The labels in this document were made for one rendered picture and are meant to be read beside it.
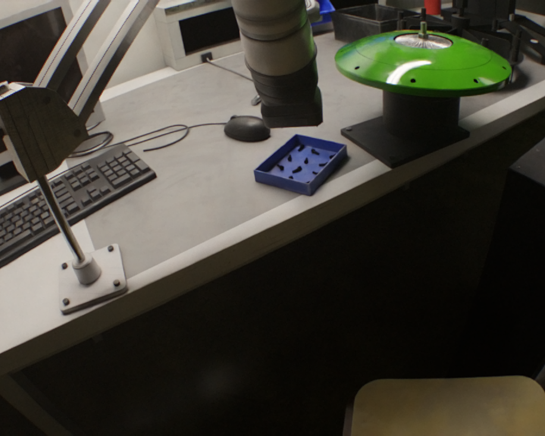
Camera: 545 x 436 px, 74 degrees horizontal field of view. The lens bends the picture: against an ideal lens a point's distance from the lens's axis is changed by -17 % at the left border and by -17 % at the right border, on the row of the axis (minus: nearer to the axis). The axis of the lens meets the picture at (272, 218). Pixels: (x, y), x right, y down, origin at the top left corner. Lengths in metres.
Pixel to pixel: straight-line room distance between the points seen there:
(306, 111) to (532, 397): 0.61
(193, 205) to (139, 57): 0.85
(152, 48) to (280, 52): 1.04
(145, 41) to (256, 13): 1.06
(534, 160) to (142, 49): 1.17
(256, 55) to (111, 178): 0.42
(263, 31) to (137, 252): 0.36
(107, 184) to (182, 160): 0.14
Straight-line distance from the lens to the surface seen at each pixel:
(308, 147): 0.75
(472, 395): 0.78
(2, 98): 0.46
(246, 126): 0.79
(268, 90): 0.47
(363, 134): 0.77
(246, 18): 0.40
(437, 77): 0.64
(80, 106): 0.50
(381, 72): 0.65
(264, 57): 0.43
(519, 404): 0.79
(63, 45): 0.50
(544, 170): 0.90
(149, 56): 1.44
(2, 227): 0.80
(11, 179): 0.99
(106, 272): 0.59
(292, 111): 0.51
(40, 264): 0.69
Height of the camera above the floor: 1.28
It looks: 38 degrees down
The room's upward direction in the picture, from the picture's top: 9 degrees counter-clockwise
